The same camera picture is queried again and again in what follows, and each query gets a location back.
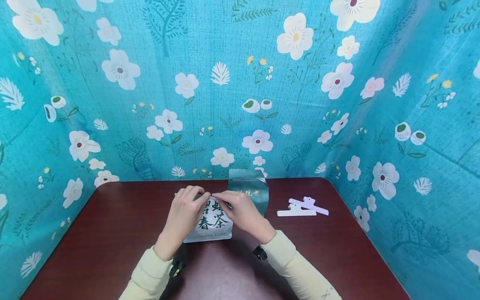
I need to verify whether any person's right hand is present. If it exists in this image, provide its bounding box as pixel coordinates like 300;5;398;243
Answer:
211;190;277;245

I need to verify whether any person's left hand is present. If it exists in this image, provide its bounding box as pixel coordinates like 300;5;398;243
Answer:
154;185;212;262

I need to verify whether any white tea bag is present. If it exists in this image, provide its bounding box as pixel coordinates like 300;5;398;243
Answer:
182;193;234;243

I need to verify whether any person's left forearm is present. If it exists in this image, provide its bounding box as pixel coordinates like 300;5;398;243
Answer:
119;245;178;300

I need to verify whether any green foil tea bag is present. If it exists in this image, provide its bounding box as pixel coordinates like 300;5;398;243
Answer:
228;169;270;218

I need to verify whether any white sealing clip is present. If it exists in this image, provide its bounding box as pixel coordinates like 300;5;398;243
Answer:
277;203;318;218

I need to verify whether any lilac sealing clip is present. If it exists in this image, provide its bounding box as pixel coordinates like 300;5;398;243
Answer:
288;197;330;216

